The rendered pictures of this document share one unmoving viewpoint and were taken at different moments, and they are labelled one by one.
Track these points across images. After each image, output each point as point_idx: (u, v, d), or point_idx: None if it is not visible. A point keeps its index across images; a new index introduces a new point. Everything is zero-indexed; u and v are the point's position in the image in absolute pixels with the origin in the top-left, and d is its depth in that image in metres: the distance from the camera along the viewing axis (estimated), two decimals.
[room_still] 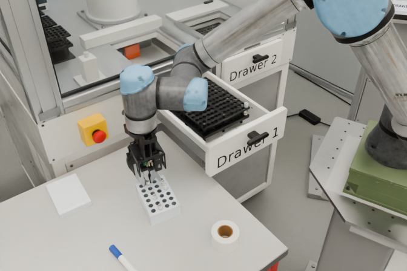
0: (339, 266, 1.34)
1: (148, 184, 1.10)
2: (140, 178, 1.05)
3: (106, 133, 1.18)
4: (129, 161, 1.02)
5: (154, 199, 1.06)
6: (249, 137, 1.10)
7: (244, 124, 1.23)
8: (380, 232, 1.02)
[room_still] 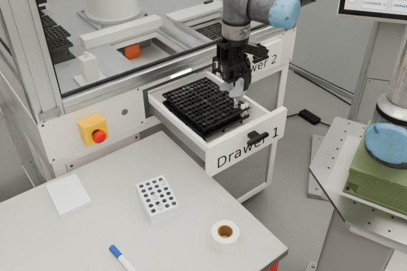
0: (339, 266, 1.34)
1: (240, 106, 1.21)
2: (226, 84, 1.18)
3: (106, 133, 1.18)
4: None
5: (154, 199, 1.06)
6: (249, 137, 1.10)
7: (244, 124, 1.23)
8: (380, 232, 1.02)
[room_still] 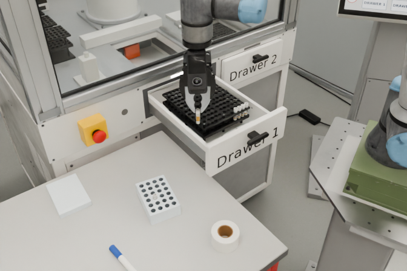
0: (339, 266, 1.34)
1: (240, 106, 1.21)
2: None
3: (106, 133, 1.18)
4: (214, 78, 1.02)
5: (154, 199, 1.06)
6: (249, 137, 1.10)
7: (244, 124, 1.23)
8: (380, 232, 1.02)
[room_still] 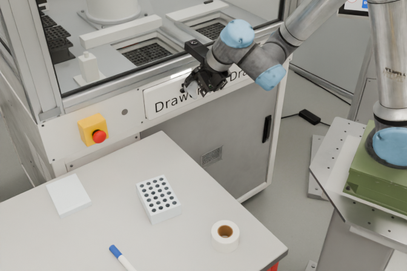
0: (339, 266, 1.34)
1: None
2: (191, 91, 1.23)
3: (106, 133, 1.18)
4: (191, 80, 1.18)
5: None
6: (183, 86, 1.30)
7: None
8: (380, 232, 1.02)
